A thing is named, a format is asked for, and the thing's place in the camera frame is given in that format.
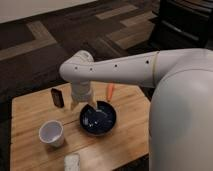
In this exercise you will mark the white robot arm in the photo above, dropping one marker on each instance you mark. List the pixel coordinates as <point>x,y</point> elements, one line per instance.
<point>180,131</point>

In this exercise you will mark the dark blue ceramic bowl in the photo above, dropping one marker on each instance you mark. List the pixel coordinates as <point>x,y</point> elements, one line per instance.
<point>98,121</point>

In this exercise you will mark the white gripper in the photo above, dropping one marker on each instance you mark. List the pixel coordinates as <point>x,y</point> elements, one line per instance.
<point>82,92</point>

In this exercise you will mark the orange carrot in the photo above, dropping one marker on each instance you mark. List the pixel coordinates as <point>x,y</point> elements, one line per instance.
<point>110,90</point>

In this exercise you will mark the black furniture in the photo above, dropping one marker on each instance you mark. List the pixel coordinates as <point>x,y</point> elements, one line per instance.
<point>182,24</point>

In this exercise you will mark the white sponge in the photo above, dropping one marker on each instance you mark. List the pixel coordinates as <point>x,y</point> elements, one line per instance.
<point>72,162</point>

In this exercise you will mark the white paper cup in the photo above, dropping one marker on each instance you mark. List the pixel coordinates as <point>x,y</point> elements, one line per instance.
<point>52,133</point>

